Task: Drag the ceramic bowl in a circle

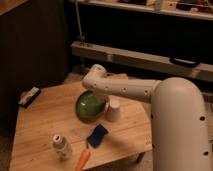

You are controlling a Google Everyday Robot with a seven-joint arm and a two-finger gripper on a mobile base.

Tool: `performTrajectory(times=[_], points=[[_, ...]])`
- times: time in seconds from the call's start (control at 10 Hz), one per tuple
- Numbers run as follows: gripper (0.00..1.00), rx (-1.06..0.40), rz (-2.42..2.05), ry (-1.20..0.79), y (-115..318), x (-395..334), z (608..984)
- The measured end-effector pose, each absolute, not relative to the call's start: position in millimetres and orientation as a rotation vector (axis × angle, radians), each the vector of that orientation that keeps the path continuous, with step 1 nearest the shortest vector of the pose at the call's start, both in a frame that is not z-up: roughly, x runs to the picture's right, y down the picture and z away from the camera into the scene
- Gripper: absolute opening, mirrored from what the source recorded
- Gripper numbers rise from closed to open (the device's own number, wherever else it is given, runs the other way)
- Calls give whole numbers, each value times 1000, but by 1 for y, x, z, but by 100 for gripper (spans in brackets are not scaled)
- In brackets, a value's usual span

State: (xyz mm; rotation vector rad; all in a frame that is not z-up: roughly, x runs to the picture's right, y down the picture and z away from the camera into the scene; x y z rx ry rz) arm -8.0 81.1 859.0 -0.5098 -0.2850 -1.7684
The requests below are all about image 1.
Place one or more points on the green ceramic bowl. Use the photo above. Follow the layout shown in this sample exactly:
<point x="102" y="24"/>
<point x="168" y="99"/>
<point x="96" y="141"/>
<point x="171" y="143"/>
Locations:
<point x="89" y="107"/>

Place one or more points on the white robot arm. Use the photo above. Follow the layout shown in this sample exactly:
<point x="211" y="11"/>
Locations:
<point x="179" y="125"/>

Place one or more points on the white paper cup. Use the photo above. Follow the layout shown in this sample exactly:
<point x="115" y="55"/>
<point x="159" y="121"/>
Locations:
<point x="113" y="112"/>

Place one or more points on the blue sponge block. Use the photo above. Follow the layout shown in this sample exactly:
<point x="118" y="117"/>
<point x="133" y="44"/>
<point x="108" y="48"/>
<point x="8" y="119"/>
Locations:
<point x="97" y="136"/>

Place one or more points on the orange carrot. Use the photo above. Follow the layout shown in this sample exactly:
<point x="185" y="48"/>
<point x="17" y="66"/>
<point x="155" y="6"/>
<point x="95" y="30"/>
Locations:
<point x="83" y="159"/>

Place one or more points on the wooden table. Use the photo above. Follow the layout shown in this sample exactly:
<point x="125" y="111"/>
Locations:
<point x="53" y="113"/>

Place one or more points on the white plastic bottle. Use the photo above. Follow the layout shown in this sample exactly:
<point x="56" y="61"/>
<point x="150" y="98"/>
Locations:
<point x="61" y="146"/>

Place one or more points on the black and white eraser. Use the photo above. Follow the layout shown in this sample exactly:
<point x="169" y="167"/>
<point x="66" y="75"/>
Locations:
<point x="28" y="98"/>

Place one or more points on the metal vertical pole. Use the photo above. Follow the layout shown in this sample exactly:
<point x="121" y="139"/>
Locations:
<point x="81" y="37"/>

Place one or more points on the black case handle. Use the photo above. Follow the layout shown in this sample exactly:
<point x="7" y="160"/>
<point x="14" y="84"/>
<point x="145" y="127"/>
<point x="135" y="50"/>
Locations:
<point x="185" y="63"/>

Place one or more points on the cluttered wall shelf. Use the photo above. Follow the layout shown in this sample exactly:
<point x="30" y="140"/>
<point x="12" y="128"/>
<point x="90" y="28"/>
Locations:
<point x="156" y="9"/>

